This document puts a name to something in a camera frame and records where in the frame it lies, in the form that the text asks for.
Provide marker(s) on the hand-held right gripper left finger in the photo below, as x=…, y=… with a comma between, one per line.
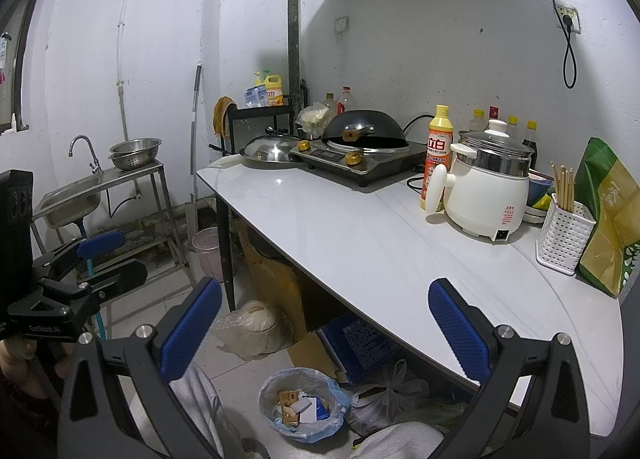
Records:
x=190, y=329

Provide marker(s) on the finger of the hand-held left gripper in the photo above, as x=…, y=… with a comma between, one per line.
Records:
x=100, y=243
x=120, y=275

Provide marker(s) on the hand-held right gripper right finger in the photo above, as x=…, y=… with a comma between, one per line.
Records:
x=460, y=334

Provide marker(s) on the brown printed snack packet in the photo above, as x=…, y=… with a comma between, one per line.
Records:
x=289, y=416

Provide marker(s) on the small white carton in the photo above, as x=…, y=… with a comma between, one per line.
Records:
x=305, y=409

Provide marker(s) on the blue card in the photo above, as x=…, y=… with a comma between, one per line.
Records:
x=324, y=414

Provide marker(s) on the small bin with plastic liner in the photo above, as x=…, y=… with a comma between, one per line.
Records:
x=320, y=431

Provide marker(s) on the person's left hand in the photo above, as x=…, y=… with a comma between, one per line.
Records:
x=20, y=351

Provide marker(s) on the steel sink basin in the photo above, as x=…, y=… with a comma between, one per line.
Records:
x=70, y=201

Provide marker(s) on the clear plastic bag with contents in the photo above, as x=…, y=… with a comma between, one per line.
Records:
x=250, y=326

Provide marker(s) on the pink plastic bucket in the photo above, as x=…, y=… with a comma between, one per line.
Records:
x=207, y=254

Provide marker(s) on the black table leg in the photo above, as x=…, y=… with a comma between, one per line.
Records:
x=226, y=259

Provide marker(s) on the metal sink stand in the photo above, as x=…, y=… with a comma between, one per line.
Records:
x=140, y=170

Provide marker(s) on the chrome faucet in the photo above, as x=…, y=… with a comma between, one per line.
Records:
x=92, y=159

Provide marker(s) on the person's leg in grey pants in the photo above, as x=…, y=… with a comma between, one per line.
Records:
x=400, y=439
x=205, y=414

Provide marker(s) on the steel colander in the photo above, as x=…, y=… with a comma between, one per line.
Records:
x=135, y=161

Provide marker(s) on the white knotted plastic bag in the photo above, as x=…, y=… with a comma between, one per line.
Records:
x=390, y=389

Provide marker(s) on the brown cardboard box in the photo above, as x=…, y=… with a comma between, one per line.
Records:
x=275, y=279

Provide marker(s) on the blue printed carton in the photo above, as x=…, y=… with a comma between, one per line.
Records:
x=360, y=344

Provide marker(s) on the steel bowl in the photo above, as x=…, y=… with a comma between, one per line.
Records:
x=136, y=145

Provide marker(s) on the flat cardboard sheet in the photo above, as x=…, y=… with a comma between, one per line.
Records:
x=310, y=354

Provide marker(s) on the white perforated utensil holder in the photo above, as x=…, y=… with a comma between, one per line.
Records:
x=562, y=244

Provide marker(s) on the white electric cooking pot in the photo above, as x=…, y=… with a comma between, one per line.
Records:
x=480, y=199

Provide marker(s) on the white plate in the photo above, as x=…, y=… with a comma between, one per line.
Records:
x=535, y=215

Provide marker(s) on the blue ceramic bowl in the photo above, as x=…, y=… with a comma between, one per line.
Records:
x=541, y=189

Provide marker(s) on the bundle of wooden chopsticks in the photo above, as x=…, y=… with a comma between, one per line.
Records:
x=564, y=189

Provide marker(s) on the orange cloth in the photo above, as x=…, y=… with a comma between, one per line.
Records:
x=222, y=111

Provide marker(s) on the orange yellow dish soap bottle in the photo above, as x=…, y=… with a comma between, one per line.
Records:
x=437, y=149

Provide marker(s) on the green and gold bag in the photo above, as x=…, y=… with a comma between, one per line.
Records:
x=610, y=219

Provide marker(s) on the steel pan lid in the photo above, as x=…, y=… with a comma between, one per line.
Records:
x=272, y=149

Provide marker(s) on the dark yellow cap sauce bottle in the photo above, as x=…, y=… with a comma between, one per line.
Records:
x=530, y=144
x=512, y=126

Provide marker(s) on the glass pot lid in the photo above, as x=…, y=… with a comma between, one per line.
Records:
x=497, y=128

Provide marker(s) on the blue and white pack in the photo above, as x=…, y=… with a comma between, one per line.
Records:
x=254, y=98

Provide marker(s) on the black tabletop stove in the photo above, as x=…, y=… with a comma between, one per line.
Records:
x=340, y=159

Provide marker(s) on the red cap sauce bottle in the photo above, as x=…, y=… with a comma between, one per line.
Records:
x=494, y=114

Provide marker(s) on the yellow pump bottle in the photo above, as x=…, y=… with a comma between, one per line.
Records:
x=258, y=80

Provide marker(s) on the yellow detergent bottle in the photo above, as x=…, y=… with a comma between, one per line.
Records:
x=272, y=91

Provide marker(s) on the black wok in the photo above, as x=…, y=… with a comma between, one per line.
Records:
x=365, y=121

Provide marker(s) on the plastic bag of white food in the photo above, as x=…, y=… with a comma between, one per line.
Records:
x=312, y=119

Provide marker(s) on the red cap clear bottle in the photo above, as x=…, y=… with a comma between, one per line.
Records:
x=346, y=101

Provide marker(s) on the small clear bottle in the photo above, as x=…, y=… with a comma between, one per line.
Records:
x=329, y=105

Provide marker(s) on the grey vertical pipe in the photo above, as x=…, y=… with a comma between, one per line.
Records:
x=293, y=39

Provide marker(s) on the dark window frame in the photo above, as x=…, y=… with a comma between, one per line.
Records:
x=17, y=89

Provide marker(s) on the white wall water pipe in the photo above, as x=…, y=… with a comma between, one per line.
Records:
x=120, y=54

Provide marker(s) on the white wall switch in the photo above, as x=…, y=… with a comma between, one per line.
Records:
x=341, y=25

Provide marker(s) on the white wall socket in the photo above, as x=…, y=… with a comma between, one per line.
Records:
x=572, y=14

